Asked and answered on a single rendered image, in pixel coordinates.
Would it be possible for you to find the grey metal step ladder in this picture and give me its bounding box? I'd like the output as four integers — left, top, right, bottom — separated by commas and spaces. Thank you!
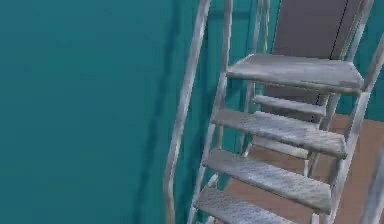
162, 0, 384, 224

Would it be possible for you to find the grey-brown room door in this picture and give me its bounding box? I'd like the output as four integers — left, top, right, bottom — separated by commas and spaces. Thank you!
261, 0, 372, 122

